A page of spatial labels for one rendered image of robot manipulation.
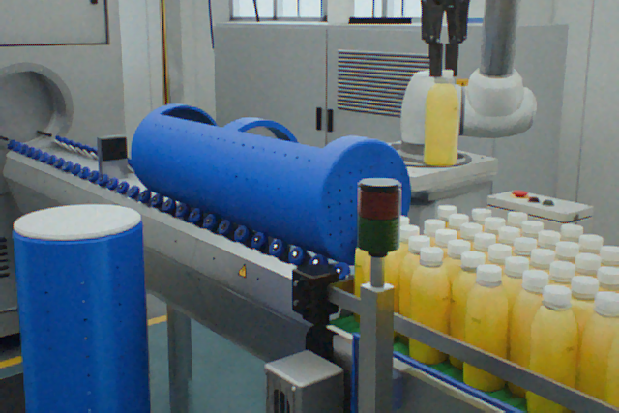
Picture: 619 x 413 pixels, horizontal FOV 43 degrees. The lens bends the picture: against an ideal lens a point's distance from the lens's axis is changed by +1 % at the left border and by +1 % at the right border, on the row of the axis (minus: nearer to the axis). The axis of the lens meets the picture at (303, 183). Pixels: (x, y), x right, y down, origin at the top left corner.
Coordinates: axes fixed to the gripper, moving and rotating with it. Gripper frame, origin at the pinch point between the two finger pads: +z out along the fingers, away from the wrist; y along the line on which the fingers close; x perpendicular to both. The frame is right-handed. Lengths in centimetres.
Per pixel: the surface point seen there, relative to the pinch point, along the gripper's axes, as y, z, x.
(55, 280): 68, 46, -47
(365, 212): 48, 22, 32
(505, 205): -14.0, 31.5, 5.8
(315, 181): 23.8, 24.8, -12.9
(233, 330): 20, 70, -55
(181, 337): 6, 93, -115
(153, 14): -188, -43, -546
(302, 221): 24.9, 33.8, -16.4
